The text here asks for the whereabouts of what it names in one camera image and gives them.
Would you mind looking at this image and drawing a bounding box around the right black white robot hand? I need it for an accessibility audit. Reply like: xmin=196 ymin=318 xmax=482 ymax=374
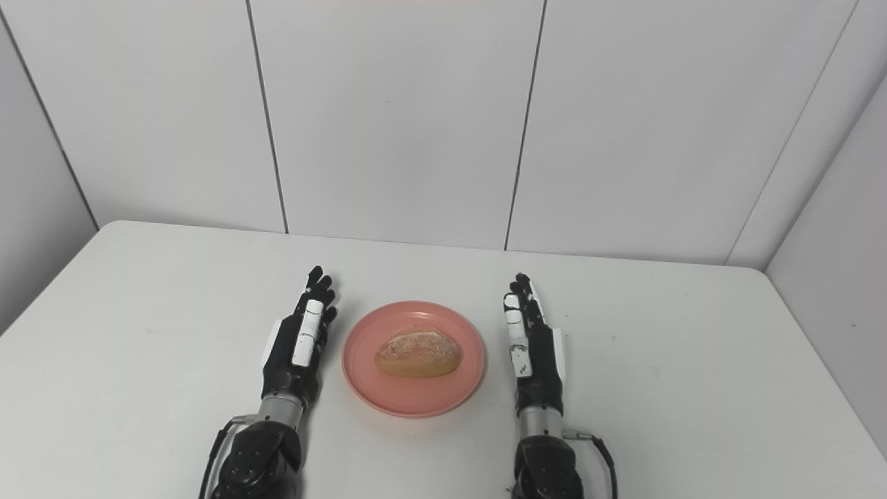
xmin=503 ymin=272 xmax=566 ymax=413

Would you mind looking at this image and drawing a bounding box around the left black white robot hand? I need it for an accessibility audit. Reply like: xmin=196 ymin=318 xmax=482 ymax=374
xmin=261 ymin=265 xmax=338 ymax=405

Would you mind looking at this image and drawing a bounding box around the pink round plate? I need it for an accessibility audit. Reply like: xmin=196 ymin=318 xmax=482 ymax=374
xmin=342 ymin=300 xmax=486 ymax=419

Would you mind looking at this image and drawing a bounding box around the bread roll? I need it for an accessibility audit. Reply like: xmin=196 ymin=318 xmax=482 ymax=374
xmin=375 ymin=326 xmax=462 ymax=379

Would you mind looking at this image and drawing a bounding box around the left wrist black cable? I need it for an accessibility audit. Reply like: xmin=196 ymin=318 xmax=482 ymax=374
xmin=199 ymin=414 xmax=258 ymax=499

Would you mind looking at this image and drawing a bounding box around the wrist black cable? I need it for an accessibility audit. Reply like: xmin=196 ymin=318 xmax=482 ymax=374
xmin=563 ymin=430 xmax=619 ymax=499
xmin=199 ymin=414 xmax=258 ymax=499

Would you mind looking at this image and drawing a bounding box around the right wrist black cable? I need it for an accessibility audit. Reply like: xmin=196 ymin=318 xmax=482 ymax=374
xmin=563 ymin=430 xmax=619 ymax=499

